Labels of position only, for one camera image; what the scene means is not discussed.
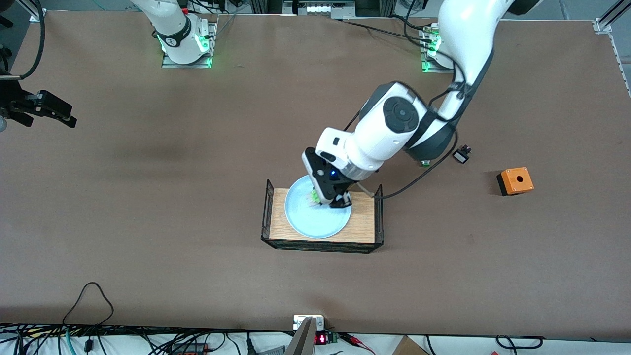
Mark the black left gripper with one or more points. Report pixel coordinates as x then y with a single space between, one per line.
341 191

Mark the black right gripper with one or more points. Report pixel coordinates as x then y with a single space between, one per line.
15 100

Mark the green white switch component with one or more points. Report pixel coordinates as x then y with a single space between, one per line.
312 198

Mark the light blue round plate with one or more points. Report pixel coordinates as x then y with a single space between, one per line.
315 224

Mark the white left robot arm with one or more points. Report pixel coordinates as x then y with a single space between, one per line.
389 128

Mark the red clip lead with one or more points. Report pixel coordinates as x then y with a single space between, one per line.
351 338

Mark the red LED display board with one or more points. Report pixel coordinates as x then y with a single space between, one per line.
321 338

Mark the brown cardboard box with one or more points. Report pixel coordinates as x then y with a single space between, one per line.
409 347

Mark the white LED light bar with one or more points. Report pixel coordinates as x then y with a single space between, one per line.
323 8

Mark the black power adapter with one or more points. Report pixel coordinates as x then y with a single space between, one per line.
190 349

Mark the aluminium frame profile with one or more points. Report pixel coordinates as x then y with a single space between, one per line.
34 12
602 24

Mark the small black switch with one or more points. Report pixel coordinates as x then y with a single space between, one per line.
461 157

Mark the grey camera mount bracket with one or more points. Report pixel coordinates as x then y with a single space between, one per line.
303 342

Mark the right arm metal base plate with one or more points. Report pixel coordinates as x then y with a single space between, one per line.
197 65

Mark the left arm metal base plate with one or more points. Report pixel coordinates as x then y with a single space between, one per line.
436 70

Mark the orange button enclosure box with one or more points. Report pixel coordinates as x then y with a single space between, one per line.
517 181

